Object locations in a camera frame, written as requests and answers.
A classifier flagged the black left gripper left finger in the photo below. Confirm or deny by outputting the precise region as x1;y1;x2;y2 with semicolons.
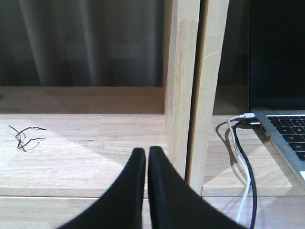
60;148;146;229

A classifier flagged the silver laptop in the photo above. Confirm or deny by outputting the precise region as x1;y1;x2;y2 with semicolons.
249;0;305;184

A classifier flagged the white paper label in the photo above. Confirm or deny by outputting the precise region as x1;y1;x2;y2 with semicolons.
299;171;305;180

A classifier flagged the white laptop cable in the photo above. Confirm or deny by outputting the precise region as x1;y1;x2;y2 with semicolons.
226;112;255;223

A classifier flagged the black laptop cable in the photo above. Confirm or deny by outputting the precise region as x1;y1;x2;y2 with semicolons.
232;120;261;229

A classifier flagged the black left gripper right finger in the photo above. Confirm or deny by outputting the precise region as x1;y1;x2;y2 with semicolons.
148;146;244;229

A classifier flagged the black twisted wire tie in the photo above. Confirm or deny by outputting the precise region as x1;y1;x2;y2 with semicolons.
8;125;47;152

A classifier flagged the wooden shelf desk unit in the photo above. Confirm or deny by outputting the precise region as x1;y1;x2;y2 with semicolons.
0;0;305;229

